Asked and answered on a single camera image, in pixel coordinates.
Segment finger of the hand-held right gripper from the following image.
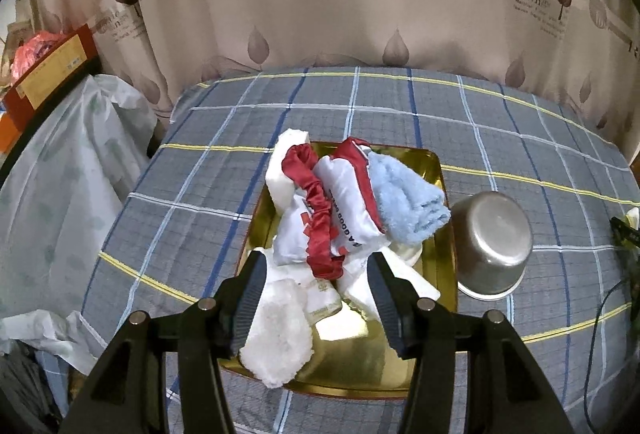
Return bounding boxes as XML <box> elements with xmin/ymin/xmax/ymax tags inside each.
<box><xmin>610</xmin><ymin>216</ymin><xmax>640</xmax><ymax>256</ymax></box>

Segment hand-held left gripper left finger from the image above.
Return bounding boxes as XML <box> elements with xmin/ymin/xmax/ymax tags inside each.
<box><xmin>60</xmin><ymin>250</ymin><xmax>269</xmax><ymax>434</ymax></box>

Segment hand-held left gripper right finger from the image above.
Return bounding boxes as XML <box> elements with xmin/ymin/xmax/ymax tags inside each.
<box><xmin>366</xmin><ymin>251</ymin><xmax>573</xmax><ymax>434</ymax></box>

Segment white fluffy cloth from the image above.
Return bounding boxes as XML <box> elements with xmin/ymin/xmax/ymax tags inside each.
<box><xmin>239</xmin><ymin>278</ymin><xmax>315</xmax><ymax>389</ymax></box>

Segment red and gold tin box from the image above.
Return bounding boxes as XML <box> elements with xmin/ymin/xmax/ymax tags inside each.
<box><xmin>217</xmin><ymin>141</ymin><xmax>458</xmax><ymax>397</ymax></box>

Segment light blue towel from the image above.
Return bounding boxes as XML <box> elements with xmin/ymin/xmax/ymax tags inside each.
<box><xmin>367</xmin><ymin>151</ymin><xmax>452</xmax><ymax>246</ymax></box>

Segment white pouch with red trim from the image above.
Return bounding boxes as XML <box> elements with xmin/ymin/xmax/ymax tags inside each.
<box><xmin>275</xmin><ymin>139</ymin><xmax>388</xmax><ymax>277</ymax></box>

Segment thick white towel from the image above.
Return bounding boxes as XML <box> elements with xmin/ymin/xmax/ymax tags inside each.
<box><xmin>265</xmin><ymin>129</ymin><xmax>311</xmax><ymax>215</ymax></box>

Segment stainless steel bowl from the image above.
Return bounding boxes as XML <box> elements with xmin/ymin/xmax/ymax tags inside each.
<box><xmin>452</xmin><ymin>191</ymin><xmax>533</xmax><ymax>300</ymax></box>

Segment grey plaid sheet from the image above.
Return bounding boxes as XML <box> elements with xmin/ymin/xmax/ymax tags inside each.
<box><xmin>80</xmin><ymin>67</ymin><xmax>640</xmax><ymax>434</ymax></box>

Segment white plastic cover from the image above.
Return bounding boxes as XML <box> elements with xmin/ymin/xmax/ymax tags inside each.
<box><xmin>0</xmin><ymin>74</ymin><xmax>161</xmax><ymax>365</ymax></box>

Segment beige leaf print curtain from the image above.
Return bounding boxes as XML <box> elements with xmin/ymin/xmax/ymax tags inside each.
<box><xmin>15</xmin><ymin>0</ymin><xmax>640</xmax><ymax>150</ymax></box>

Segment red and yellow cardboard box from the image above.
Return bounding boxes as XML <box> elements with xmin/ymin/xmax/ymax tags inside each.
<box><xmin>2</xmin><ymin>24</ymin><xmax>98</xmax><ymax>130</ymax></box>

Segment orange plastic bag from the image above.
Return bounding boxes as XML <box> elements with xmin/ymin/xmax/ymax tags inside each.
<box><xmin>12</xmin><ymin>32</ymin><xmax>66</xmax><ymax>80</ymax></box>

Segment black cable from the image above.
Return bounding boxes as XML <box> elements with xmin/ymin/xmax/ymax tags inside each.
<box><xmin>584</xmin><ymin>281</ymin><xmax>640</xmax><ymax>434</ymax></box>

